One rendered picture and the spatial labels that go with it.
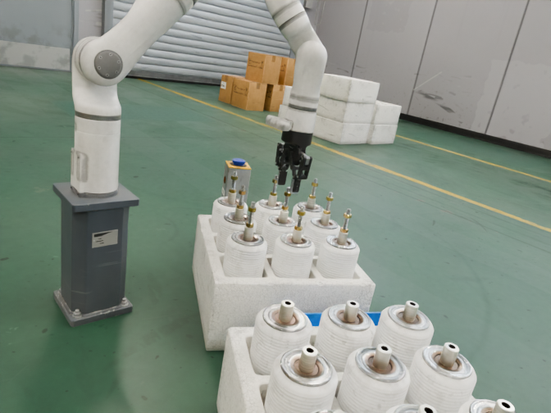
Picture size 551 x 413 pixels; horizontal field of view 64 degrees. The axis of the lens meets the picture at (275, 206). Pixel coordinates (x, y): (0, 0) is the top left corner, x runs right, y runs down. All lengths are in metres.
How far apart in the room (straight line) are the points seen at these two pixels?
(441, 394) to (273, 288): 0.42
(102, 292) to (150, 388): 0.27
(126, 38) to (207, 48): 5.91
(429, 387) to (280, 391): 0.24
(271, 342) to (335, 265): 0.39
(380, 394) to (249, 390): 0.19
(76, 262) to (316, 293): 0.54
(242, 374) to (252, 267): 0.32
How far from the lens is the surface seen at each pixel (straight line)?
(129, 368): 1.02
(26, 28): 6.02
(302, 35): 1.09
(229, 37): 7.06
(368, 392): 0.69
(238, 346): 0.80
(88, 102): 1.00
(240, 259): 0.99
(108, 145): 1.01
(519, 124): 6.23
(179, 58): 6.66
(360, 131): 4.02
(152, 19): 0.99
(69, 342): 1.10
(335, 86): 3.87
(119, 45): 0.97
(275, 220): 1.14
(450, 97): 6.62
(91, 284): 1.10
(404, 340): 0.83
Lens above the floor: 0.67
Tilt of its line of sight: 19 degrees down
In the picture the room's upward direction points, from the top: 10 degrees clockwise
